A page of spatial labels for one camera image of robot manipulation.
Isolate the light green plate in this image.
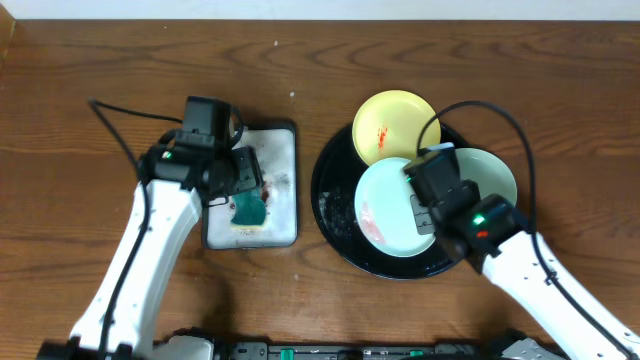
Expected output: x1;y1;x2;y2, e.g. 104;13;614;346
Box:
354;157;435;258
455;148;518;206

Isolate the green yellow sponge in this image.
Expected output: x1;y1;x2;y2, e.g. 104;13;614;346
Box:
230;189;267;230

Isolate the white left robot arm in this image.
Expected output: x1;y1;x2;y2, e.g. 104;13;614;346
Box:
70;129;262;359

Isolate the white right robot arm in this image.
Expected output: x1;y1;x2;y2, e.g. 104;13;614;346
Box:
403;149;639;359

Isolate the rectangular black sponge tray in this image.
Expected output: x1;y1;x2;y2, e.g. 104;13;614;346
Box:
202;123;298;250

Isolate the round black tray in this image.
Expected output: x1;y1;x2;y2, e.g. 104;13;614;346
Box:
311;125;457;280

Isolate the yellow plate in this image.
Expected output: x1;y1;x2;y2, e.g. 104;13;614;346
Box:
352;90;441;165

